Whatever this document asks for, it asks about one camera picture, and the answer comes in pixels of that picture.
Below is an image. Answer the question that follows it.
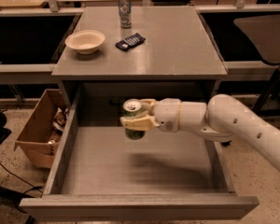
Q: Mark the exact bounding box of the cardboard box with trash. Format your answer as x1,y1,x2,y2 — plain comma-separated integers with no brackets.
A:
15,89,66,168

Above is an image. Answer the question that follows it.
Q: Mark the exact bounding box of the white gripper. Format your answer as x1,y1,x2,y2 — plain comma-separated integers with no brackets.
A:
120,98,181,133

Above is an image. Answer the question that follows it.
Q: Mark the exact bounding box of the dark blue snack packet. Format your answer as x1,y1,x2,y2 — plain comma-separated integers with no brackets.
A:
115,33,146,51

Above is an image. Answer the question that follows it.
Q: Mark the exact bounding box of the green soda can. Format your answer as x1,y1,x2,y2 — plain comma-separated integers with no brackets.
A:
123,99,145,140

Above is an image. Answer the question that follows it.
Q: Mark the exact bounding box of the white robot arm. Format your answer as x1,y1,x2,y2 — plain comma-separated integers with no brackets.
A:
120,94,280,172

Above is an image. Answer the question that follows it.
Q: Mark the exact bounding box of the black drawer handle left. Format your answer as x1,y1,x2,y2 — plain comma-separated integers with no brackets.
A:
109,96,125,105

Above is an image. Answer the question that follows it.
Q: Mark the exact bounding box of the silver tall can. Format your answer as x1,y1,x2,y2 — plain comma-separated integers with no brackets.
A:
118,0,132,28

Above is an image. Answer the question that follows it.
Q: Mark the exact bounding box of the white paper bowl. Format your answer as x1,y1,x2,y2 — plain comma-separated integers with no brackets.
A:
65,30,105,54

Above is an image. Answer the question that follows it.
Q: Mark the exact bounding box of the black floor cable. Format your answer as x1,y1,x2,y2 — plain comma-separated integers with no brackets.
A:
0,154,45,215

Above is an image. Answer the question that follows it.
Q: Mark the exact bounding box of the open grey top drawer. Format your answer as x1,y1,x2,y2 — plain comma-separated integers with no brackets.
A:
21,92,259,221

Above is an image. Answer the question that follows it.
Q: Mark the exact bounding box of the grey cabinet with top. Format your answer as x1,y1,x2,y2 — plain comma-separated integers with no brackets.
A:
52,7,227,126

